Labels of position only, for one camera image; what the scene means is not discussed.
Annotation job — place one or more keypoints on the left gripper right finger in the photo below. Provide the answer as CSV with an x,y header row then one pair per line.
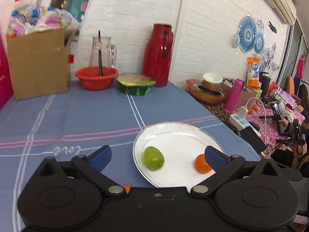
x,y
226,169

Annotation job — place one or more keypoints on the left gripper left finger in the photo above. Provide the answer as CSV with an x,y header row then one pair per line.
x,y
89,168

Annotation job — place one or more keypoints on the large orange tangerine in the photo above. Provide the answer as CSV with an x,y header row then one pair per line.
x,y
201,165

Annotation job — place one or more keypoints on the small green jujube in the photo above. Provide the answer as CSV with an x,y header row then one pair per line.
x,y
153,158

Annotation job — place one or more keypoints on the white power strip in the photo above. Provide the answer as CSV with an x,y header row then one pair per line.
x,y
241,124

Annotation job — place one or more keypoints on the white round plate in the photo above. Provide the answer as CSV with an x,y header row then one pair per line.
x,y
180,144

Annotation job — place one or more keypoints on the blue striped tablecloth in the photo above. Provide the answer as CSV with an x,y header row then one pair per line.
x,y
81,121

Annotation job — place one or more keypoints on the pink thermos bottle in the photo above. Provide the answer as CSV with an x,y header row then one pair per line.
x,y
234,95

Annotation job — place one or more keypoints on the orange glass bowl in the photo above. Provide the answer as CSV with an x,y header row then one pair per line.
x,y
203,94

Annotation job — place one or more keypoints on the white cup in bowl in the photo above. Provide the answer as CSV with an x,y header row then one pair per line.
x,y
212,78

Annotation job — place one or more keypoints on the red plastic basket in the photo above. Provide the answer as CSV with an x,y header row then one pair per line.
x,y
90,80

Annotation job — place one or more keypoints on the green instant noodle bowl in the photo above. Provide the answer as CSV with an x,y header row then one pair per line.
x,y
134,84

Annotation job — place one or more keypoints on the black straw in pitcher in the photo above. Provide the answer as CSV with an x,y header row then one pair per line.
x,y
100,54

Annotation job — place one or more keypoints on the pink tote bag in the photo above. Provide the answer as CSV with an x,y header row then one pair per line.
x,y
6,90

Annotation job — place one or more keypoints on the glass pitcher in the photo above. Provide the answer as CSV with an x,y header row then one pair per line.
x,y
104,50

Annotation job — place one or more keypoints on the cardboard box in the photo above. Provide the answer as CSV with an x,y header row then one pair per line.
x,y
39,63

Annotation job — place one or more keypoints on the red thermos jug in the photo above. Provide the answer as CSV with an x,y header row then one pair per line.
x,y
158,54

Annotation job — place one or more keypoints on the floral cloth in box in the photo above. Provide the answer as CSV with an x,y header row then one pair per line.
x,y
39,19

